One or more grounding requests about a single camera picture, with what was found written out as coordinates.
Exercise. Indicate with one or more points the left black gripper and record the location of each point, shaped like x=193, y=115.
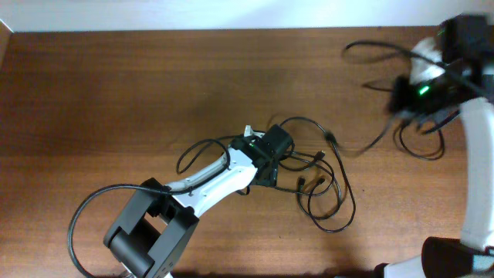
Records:
x=272, y=178

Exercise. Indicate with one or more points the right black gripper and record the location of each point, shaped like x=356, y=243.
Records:
x=397, y=99

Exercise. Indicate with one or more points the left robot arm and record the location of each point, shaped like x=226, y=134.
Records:
x=154, y=227

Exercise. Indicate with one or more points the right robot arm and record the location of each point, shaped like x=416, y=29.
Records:
x=470, y=253

